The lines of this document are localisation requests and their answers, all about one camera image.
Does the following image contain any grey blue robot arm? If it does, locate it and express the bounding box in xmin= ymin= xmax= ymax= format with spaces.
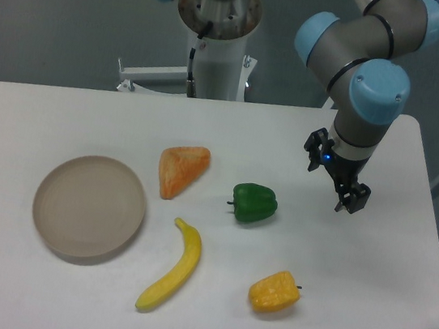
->
xmin=161 ymin=0 xmax=439 ymax=213

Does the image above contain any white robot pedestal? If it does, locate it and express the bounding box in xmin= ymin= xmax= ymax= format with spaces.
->
xmin=117 ymin=0 xmax=262 ymax=102

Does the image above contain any orange toy bread wedge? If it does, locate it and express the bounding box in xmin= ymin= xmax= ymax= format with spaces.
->
xmin=158 ymin=146 xmax=211 ymax=200

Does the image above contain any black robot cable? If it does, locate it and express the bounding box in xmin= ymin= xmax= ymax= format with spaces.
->
xmin=182 ymin=18 xmax=215 ymax=100

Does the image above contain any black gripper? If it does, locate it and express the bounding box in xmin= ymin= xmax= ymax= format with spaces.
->
xmin=304 ymin=127 xmax=371 ymax=214

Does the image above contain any yellow toy pepper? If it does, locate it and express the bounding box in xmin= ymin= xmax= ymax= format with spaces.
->
xmin=248 ymin=271 xmax=300 ymax=314

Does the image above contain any beige round plate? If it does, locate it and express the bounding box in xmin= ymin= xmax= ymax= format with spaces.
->
xmin=32 ymin=156 xmax=147 ymax=265

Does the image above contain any yellow toy banana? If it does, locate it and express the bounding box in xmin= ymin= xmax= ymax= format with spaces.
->
xmin=135 ymin=217 xmax=202 ymax=313

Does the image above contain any green toy pepper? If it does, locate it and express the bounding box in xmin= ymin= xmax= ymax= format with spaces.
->
xmin=228 ymin=182 xmax=278 ymax=224

